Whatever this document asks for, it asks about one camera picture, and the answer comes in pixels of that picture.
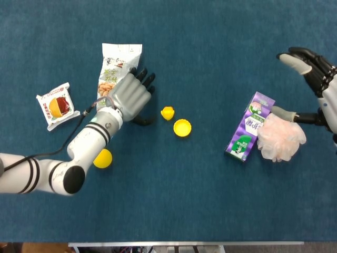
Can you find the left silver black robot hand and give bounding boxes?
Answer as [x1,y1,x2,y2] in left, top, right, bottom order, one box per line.
[106,67,156,127]

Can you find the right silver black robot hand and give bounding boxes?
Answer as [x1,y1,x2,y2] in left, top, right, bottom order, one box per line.
[272,46,337,132]

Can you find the white peanut snack bag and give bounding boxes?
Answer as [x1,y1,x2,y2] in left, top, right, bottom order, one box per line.
[96,43,143,111]

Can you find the pink mesh bath loofah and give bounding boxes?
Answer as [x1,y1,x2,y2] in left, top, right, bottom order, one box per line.
[256,112,308,163]

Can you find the yellow plastic ball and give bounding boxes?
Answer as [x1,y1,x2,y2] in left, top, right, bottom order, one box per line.
[93,148,113,168]

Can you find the rose cake snack packet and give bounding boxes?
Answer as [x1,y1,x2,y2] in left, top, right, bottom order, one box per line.
[36,82,81,132]

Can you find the purple toothpaste box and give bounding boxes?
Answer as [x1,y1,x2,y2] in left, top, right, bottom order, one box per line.
[224,91,276,163]

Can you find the small yellow flower-shaped cup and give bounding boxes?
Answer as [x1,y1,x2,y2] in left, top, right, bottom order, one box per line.
[160,105,175,121]

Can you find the yellow scalloped plastic cup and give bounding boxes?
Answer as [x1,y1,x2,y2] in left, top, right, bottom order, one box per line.
[173,119,192,138]

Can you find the blue felt table cover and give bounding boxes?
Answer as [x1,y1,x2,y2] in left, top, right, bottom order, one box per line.
[0,0,337,242]

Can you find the brown wooden object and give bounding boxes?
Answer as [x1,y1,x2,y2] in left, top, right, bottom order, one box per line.
[0,242,70,253]

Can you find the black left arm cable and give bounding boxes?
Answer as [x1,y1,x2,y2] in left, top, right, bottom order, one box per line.
[4,96,107,172]

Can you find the grey metal frame rail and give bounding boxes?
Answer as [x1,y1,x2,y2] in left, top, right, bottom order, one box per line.
[68,241,305,253]

